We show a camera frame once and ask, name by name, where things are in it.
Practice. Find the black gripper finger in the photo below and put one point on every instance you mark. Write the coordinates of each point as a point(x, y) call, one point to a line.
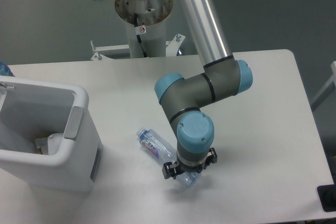
point(171, 170)
point(211, 158)

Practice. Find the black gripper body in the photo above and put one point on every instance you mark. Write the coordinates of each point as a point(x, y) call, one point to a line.
point(192, 162)

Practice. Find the clear plastic water bottle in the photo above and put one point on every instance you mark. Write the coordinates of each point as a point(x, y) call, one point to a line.
point(162, 152)

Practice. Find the white plastic wrapper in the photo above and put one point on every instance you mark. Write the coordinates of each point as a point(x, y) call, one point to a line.
point(53, 141)

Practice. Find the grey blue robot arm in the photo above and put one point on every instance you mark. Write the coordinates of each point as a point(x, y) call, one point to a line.
point(182, 98)

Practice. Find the white trash can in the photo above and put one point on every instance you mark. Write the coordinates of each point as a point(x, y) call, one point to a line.
point(33, 109)

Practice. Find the black clamp at table edge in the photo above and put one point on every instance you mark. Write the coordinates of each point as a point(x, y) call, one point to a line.
point(327, 197)

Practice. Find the blue patterned object left edge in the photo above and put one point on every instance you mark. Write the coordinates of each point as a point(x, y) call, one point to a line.
point(5, 70)

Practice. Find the white metal base frame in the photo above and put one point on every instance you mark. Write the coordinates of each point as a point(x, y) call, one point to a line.
point(172, 48)

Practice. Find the white frame at right edge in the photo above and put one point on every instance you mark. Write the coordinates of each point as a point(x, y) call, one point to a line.
point(327, 88)

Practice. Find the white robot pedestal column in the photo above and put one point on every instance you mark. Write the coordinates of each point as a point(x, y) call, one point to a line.
point(145, 21)

